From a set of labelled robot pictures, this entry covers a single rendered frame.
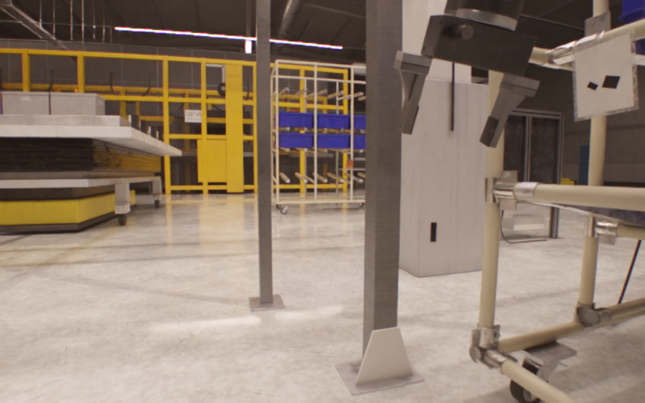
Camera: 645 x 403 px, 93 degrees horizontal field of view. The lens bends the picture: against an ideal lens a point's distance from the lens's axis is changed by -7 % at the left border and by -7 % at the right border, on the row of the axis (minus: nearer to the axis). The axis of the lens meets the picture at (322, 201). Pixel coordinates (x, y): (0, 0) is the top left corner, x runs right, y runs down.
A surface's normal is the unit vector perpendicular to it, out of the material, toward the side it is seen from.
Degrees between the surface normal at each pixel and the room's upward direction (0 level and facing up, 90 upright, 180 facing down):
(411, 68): 114
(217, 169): 90
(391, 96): 90
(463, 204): 90
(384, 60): 90
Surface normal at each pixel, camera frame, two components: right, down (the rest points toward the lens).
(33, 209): 0.27, 0.08
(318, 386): 0.00, -1.00
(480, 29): 0.09, 0.47
